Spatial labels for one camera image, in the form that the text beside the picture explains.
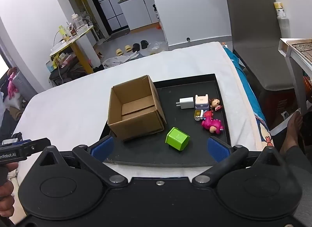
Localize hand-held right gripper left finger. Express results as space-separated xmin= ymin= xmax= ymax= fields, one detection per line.
xmin=38 ymin=135 xmax=128 ymax=187

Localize grey chair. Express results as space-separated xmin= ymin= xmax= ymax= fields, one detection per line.
xmin=224 ymin=0 xmax=297 ymax=91

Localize clear plastic bag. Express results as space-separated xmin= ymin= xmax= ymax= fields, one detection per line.
xmin=147 ymin=42 xmax=167 ymax=55

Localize white side table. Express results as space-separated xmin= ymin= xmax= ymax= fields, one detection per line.
xmin=278 ymin=37 xmax=312 ymax=116

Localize white charger plug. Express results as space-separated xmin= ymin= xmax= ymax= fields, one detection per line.
xmin=175 ymin=97 xmax=195 ymax=110

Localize purple cube toy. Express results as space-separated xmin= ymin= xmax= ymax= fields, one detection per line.
xmin=194 ymin=94 xmax=210 ymax=111

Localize orange crate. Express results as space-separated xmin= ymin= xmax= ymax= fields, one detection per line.
xmin=303 ymin=76 xmax=312 ymax=103

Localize pink dinosaur toy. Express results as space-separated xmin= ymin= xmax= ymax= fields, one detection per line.
xmin=201 ymin=110 xmax=225 ymax=135

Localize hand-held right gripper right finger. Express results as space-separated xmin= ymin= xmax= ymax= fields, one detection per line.
xmin=192 ymin=136 xmax=282 ymax=187

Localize brown patterned mat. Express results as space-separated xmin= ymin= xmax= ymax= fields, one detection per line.
xmin=290 ymin=42 xmax=312 ymax=62

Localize pink plush toy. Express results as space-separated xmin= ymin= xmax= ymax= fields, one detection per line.
xmin=7 ymin=72 xmax=20 ymax=97

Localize white kitchen cabinet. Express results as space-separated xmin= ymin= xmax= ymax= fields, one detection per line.
xmin=118 ymin=0 xmax=160 ymax=31

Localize brown-haired doll figure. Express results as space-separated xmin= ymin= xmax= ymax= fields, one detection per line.
xmin=208 ymin=97 xmax=224 ymax=112

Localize black tray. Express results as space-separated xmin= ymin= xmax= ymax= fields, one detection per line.
xmin=99 ymin=73 xmax=232 ymax=168

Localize round yellow-rimmed table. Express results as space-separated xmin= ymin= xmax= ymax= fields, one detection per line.
xmin=49 ymin=24 xmax=103 ymax=74

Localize clear jar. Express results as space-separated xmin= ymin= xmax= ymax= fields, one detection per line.
xmin=71 ymin=13 xmax=82 ymax=29

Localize green plastic box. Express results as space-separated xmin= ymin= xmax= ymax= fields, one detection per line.
xmin=165 ymin=127 xmax=191 ymax=152

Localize person's foot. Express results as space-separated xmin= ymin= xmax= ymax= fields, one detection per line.
xmin=280 ymin=111 xmax=304 ymax=155

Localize black framed glass door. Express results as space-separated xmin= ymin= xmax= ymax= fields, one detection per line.
xmin=86 ymin=0 xmax=130 ymax=35

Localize brown cardboard box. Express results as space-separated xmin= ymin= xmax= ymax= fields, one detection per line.
xmin=107 ymin=74 xmax=168 ymax=142

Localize black cushion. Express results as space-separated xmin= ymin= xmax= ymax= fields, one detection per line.
xmin=49 ymin=67 xmax=89 ymax=86

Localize person's left hand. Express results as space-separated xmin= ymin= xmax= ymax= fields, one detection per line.
xmin=0 ymin=162 xmax=19 ymax=219

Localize grey trousers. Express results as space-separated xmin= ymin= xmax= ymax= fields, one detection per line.
xmin=278 ymin=145 xmax=312 ymax=227

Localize blue printed blanket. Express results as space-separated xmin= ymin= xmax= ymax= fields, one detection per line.
xmin=222 ymin=43 xmax=272 ymax=148

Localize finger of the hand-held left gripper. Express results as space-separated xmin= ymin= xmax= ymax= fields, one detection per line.
xmin=18 ymin=138 xmax=51 ymax=158
xmin=2 ymin=139 xmax=32 ymax=146

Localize red shoe box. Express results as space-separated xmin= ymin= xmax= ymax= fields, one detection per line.
xmin=258 ymin=88 xmax=296 ymax=130

